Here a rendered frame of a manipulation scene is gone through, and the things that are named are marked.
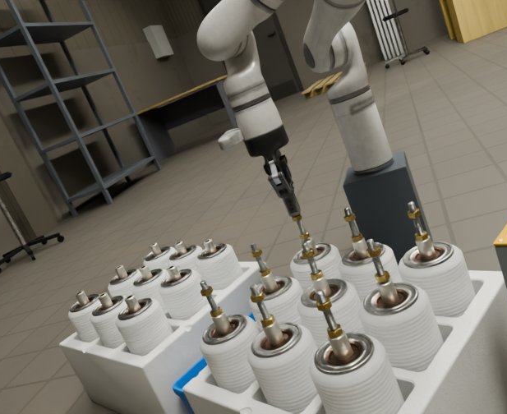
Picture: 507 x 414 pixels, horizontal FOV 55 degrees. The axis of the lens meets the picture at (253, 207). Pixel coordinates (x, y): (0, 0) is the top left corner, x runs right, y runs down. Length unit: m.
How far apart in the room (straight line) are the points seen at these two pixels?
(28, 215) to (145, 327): 3.66
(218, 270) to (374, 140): 0.45
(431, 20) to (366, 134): 7.18
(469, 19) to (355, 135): 5.12
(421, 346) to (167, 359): 0.52
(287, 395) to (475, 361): 0.26
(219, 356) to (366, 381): 0.25
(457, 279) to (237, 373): 0.35
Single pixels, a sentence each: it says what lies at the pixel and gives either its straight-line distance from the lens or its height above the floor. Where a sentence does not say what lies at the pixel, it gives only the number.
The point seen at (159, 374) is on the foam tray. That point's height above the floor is 0.14.
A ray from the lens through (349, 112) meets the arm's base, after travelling 1.07.
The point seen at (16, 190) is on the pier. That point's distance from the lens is 4.62.
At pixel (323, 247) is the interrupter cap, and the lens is 0.92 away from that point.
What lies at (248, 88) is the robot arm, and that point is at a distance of 0.82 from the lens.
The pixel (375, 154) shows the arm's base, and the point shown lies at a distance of 1.09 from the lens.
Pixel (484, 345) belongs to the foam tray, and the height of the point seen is 0.14.
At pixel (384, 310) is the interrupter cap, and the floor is 0.25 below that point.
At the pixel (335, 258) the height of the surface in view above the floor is 0.24.
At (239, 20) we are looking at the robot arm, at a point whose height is 0.68.
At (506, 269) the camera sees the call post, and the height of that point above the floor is 0.28.
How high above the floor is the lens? 0.60
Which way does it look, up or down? 14 degrees down
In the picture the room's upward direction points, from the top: 23 degrees counter-clockwise
